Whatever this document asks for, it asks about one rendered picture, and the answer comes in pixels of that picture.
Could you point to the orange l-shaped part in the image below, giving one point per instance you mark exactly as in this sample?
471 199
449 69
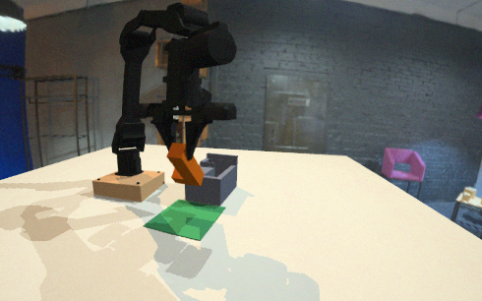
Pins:
186 171

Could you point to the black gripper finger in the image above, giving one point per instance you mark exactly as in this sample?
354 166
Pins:
193 133
167 130

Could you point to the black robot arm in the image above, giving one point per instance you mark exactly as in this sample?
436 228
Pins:
208 44

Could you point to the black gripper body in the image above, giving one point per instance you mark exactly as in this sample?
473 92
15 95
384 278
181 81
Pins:
183 90

